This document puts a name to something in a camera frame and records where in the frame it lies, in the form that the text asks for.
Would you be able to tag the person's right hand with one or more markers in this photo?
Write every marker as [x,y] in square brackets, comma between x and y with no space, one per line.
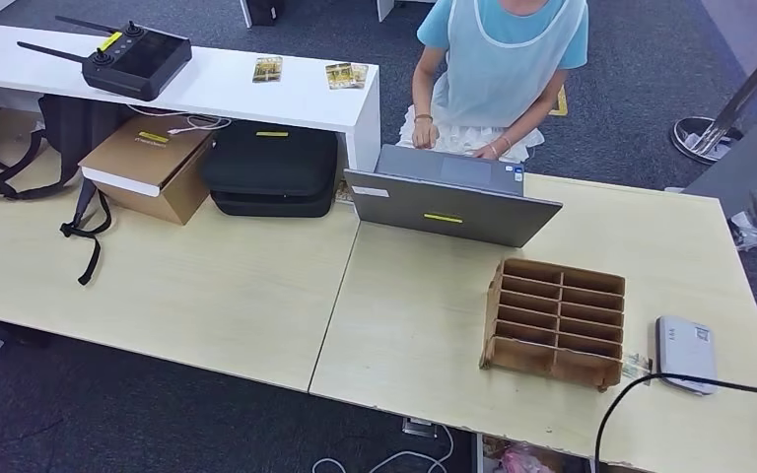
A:
[425,134]

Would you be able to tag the person's left hand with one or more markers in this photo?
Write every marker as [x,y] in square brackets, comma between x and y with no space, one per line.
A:
[487,153]

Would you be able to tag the patterned ID card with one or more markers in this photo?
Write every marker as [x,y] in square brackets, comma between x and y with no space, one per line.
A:
[338,76]

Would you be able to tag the patterned room key card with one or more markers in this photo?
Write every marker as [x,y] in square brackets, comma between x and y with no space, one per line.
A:
[633,365]

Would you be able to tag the person's left forearm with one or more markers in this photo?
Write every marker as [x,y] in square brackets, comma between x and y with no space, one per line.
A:
[535,108]

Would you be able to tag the person's right forearm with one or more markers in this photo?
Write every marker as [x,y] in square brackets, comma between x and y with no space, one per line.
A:
[427,85]

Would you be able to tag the person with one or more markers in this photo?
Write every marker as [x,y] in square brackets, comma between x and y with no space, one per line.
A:
[499,72]

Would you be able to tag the small patterned card pile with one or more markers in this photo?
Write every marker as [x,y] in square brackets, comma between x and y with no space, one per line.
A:
[342,192]

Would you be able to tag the grey card reader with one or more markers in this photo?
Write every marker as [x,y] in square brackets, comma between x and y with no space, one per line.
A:
[682,349]

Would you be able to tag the wooden slotted card organizer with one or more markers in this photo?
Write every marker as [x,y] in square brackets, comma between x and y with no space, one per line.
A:
[517,358]

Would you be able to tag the grey slanted panel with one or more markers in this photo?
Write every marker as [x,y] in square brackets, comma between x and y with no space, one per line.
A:
[744,170]

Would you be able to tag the grey laptop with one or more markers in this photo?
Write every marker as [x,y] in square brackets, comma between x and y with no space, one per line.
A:
[447,207]

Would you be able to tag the yellow floor sticker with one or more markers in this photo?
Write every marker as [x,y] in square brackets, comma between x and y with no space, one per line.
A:
[560,106]

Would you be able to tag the white furniture leg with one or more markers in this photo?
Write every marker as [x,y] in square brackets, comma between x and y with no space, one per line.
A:
[245,12]
[385,8]

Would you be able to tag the black hard carry case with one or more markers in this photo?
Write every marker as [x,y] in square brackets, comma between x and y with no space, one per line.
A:
[267,168]

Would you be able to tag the black box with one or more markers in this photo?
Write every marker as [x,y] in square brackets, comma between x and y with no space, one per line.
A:
[266,11]

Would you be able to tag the white raised counter shelf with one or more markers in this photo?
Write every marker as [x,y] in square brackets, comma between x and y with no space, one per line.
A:
[222,83]

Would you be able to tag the brown cardboard box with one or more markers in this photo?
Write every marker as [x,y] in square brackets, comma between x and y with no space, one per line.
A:
[150,162]

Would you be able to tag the power strip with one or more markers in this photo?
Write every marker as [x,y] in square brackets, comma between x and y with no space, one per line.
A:
[418,427]

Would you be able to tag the black remote controller with antennas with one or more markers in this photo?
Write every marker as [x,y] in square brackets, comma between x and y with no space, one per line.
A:
[137,63]

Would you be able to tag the white desk leg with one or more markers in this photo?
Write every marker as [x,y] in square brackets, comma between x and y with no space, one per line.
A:
[478,454]

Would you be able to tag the pink plastic bag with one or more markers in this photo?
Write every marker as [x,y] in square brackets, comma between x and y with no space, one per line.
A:
[522,460]

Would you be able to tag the black backpack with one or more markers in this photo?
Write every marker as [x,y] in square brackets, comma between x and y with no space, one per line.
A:
[71,129]

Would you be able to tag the chrome stanchion post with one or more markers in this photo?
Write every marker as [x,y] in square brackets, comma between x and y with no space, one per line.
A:
[702,138]

